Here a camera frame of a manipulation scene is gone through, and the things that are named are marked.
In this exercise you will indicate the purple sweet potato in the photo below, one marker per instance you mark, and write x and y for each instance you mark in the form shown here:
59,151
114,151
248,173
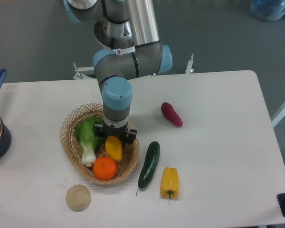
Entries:
170,114

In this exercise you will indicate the woven wicker basket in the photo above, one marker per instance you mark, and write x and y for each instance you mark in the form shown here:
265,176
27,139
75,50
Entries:
73,150

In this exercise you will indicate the blue plastic bag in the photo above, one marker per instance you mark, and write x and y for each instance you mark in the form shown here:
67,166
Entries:
268,10

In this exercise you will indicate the orange fruit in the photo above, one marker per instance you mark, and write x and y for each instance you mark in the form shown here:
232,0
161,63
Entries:
105,168

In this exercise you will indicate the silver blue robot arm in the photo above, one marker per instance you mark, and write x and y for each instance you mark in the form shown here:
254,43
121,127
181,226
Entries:
113,71

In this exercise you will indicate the beige steamed bun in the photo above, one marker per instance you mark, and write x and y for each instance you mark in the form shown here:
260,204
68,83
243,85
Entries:
78,197

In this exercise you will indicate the green bok choy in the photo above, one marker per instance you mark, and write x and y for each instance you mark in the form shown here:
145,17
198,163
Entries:
87,140

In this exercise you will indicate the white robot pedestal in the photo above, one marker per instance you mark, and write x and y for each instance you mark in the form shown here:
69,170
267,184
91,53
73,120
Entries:
122,51

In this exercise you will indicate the green cucumber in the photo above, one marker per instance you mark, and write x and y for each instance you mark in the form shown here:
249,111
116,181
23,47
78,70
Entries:
150,165

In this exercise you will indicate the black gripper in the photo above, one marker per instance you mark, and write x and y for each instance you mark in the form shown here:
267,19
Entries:
122,133

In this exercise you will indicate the yellow bell pepper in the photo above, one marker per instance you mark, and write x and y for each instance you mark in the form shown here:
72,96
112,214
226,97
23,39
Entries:
169,187

